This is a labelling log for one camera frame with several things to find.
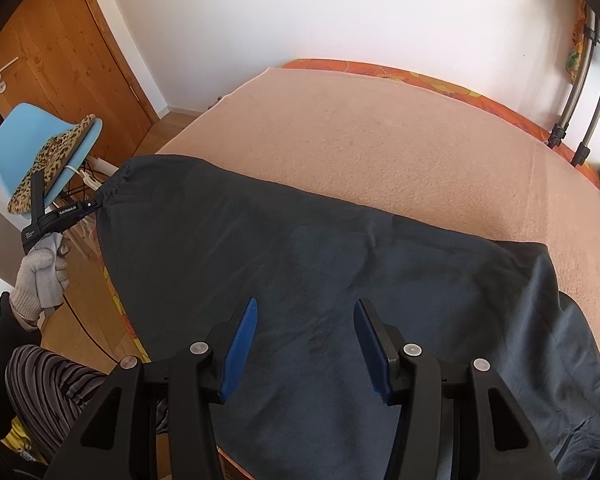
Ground person's left hand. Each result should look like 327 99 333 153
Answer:
9 232 71 323

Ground leopard print cushion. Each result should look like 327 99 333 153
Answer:
7 115 97 216

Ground dark grey pants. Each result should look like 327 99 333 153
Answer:
95 155 600 480

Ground light blue chair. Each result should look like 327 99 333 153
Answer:
0 102 105 241

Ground beige blanket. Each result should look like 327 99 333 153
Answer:
155 66 600 313

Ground colourful patterned cloth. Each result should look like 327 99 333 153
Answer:
562 0 593 83

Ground yellow cloth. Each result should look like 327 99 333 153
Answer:
0 420 46 461

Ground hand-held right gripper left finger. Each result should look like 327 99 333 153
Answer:
45 297 259 480

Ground person's striped trouser leg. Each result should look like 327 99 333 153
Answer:
5 344 171 466

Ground person's left forearm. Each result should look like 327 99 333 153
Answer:
0 291 43 386

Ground silver door handle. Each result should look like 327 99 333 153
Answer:
0 56 20 95

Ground white power strip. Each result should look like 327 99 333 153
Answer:
80 156 118 191

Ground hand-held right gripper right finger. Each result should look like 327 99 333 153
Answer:
354 297 561 480

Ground wooden door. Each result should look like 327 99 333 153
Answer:
0 0 161 156

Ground metal folding frame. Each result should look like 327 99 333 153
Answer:
547 5 600 167

